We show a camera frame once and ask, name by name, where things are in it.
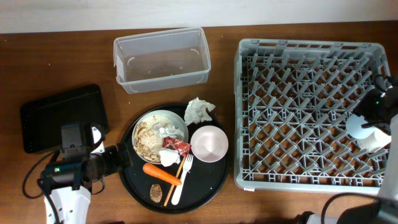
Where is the small white tissue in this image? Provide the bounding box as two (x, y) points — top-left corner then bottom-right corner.
(159, 149), (180, 167)

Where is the clear plastic wrap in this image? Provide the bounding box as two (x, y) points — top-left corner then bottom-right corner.
(152, 123), (185, 138)

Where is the red snack wrapper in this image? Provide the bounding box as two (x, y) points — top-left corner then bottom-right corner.
(162, 137), (191, 157)

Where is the pink bowl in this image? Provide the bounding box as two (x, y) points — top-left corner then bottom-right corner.
(190, 126), (229, 163)

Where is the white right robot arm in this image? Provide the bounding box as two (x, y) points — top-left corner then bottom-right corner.
(294, 75), (397, 224)

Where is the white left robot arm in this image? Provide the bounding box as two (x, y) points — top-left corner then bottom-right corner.
(37, 123), (132, 223)

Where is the grey dishwasher rack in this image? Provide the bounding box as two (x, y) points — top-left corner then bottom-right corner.
(234, 39), (390, 194)

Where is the clear plastic waste bin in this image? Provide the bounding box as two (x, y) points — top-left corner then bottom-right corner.
(113, 27), (211, 94)

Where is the white cup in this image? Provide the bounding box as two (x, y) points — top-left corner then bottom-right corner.
(346, 114), (391, 153)

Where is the black rectangular bin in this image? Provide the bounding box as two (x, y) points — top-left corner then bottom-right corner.
(20, 84), (109, 154)

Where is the orange carrot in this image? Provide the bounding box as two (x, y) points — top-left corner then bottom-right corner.
(142, 163), (181, 186)

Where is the grey bowl with food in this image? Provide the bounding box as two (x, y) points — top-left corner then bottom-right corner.
(132, 110), (189, 164)

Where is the brown nut shell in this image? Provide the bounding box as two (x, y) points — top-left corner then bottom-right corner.
(150, 184), (163, 203)

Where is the round black tray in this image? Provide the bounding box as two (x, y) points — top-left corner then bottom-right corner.
(119, 114), (231, 214)

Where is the wooden chopstick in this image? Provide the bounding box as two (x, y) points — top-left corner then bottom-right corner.
(163, 155), (187, 208)

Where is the white plastic fork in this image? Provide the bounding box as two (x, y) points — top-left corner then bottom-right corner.
(171, 154), (194, 205)

